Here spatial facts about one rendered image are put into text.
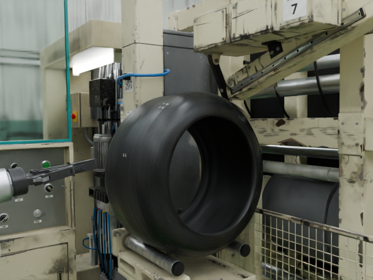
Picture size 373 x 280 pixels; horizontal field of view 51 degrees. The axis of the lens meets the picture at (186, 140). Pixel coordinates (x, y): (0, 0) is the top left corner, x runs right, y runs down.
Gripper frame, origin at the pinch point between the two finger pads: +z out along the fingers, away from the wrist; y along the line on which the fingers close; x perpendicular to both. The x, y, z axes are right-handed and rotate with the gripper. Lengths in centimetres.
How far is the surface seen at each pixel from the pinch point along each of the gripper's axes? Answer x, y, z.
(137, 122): -9.7, -0.3, 19.6
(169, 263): 34.1, -9.7, 18.2
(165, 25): -193, 856, 586
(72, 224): 33, 53, 8
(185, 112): -11.1, -11.3, 30.5
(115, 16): -221, 869, 442
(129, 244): 35.3, 17.5, 17.5
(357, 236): 33, -43, 67
